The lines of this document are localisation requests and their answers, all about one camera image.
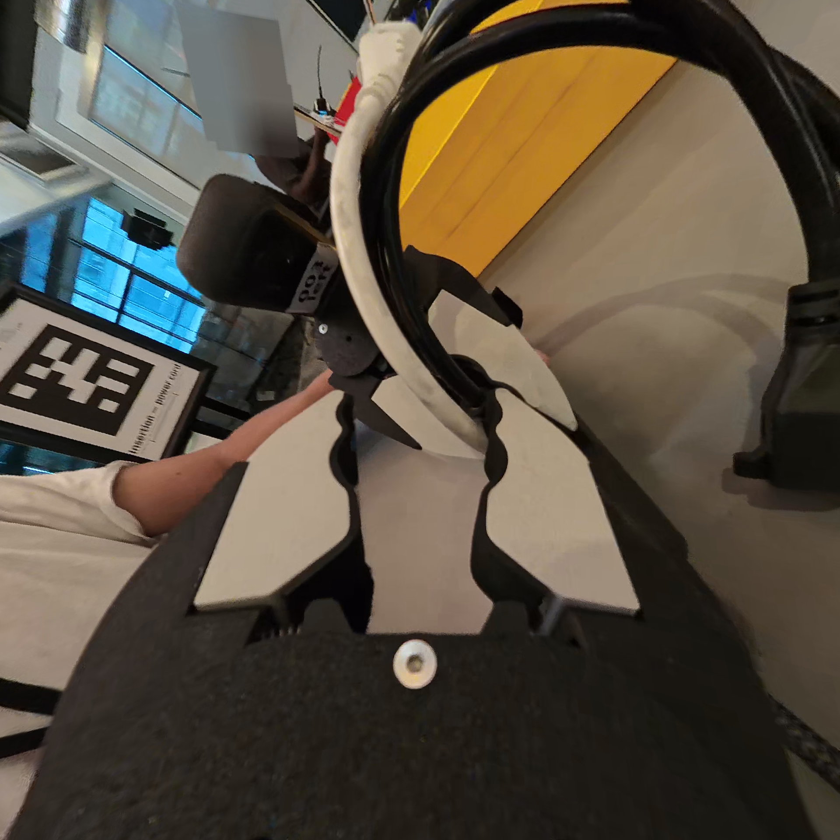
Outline black braided cable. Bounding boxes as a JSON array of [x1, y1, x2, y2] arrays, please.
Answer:
[[764, 692, 840, 778]]

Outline black power plug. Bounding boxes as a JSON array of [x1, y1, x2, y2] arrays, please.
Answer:
[[731, 279, 840, 508]]

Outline white desk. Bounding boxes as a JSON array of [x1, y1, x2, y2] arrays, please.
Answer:
[[351, 0, 840, 749]]

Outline black strap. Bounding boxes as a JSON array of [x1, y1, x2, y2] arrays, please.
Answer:
[[0, 677, 63, 718]]

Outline glass window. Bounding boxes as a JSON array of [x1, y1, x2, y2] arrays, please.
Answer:
[[66, 197, 211, 355]]

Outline white cable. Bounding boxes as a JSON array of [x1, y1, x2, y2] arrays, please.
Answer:
[[330, 16, 493, 444]]

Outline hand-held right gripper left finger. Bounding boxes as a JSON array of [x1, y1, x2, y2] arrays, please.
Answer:
[[192, 384, 375, 613]]

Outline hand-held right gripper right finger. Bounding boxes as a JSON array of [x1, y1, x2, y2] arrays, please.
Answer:
[[471, 386, 642, 618]]

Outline black wall-mounted box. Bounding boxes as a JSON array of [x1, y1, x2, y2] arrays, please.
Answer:
[[121, 209, 175, 250]]

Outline black framed marker sign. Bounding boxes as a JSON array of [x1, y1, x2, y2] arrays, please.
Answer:
[[0, 279, 217, 463]]

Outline black power cord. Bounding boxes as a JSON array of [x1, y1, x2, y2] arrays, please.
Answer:
[[360, 0, 840, 414]]

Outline person's left forearm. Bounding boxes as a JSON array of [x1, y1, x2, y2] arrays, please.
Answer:
[[113, 369, 337, 540]]

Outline yellow board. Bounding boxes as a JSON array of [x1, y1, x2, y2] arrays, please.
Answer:
[[397, 0, 677, 277]]

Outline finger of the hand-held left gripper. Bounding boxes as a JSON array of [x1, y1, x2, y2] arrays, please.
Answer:
[[427, 289, 580, 433], [330, 371, 490, 460]]

